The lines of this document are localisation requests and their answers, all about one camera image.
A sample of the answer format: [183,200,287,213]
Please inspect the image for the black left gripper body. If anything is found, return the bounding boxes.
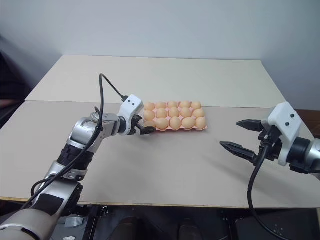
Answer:
[129,114,143,136]

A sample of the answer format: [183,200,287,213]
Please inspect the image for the dark rounded shape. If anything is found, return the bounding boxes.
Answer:
[116,216,141,240]
[178,217,199,240]

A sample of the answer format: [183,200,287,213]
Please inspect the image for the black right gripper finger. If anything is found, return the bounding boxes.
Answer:
[236,119,264,133]
[219,141,259,166]

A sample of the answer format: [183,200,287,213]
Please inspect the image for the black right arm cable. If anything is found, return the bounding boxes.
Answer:
[246,142,279,240]

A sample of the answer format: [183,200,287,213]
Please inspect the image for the brown wooden furniture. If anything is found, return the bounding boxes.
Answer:
[294,108,320,141]

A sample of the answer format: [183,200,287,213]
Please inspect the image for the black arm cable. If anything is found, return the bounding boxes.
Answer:
[23,72,129,209]
[246,142,279,240]

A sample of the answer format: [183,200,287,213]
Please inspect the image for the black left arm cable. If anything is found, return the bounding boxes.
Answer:
[23,72,129,209]

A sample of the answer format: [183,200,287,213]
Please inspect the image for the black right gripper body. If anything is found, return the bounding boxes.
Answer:
[257,122,283,161]

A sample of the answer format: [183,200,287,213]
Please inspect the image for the black table leg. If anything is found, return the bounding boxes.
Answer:
[87,204,109,240]
[219,208,236,240]

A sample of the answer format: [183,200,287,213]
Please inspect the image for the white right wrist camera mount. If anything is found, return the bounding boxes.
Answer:
[266,101,307,167]

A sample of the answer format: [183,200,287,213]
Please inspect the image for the grey foot pedal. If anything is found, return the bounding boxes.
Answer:
[64,216,85,228]

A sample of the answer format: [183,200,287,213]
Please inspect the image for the black box with white dots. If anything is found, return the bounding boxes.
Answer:
[235,216,291,240]

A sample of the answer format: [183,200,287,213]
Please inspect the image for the pink egg tray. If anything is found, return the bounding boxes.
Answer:
[143,100,209,132]

